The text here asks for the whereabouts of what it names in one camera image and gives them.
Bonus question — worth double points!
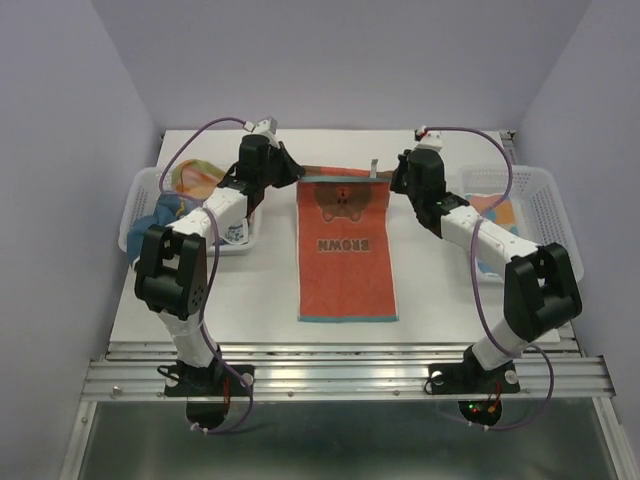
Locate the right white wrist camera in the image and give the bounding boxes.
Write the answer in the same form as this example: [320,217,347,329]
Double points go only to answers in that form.
[414,126,443,152]

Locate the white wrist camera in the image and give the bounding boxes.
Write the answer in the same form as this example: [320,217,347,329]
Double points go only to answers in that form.
[243,117,279,148]
[414,126,443,152]

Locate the orange pastel patterned towel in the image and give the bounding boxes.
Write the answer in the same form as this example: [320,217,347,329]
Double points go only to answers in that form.
[171,159,226,201]

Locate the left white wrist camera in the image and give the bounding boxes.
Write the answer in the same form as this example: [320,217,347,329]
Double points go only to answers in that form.
[243,117,279,148]

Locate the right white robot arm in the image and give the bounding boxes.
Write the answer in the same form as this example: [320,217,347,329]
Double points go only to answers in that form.
[390,148,582,395]

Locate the orange brown bear towel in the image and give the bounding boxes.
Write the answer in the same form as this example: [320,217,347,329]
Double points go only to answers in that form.
[296,166,399,324]

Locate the blue polka dot towel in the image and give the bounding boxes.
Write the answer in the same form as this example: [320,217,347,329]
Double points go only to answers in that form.
[464,193,519,282]

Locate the right white plastic basket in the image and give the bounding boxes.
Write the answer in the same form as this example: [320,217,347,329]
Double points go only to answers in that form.
[458,165,584,281]

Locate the left white plastic basket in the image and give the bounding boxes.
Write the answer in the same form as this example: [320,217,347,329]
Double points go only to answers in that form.
[118,167,262,255]

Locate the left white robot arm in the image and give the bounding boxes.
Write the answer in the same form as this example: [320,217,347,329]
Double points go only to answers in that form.
[134,131,305,397]

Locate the white plastic basket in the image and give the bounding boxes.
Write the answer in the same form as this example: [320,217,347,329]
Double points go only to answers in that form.
[118,167,262,255]
[458,165,584,281]

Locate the white blue print towel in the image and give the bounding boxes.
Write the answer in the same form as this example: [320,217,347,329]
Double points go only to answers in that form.
[221,219,249,245]

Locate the dark blue towel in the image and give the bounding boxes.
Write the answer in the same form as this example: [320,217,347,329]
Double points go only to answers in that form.
[125,192,191,266]

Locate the aluminium mounting rail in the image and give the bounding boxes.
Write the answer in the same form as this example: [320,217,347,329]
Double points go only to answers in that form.
[81,341,615,402]

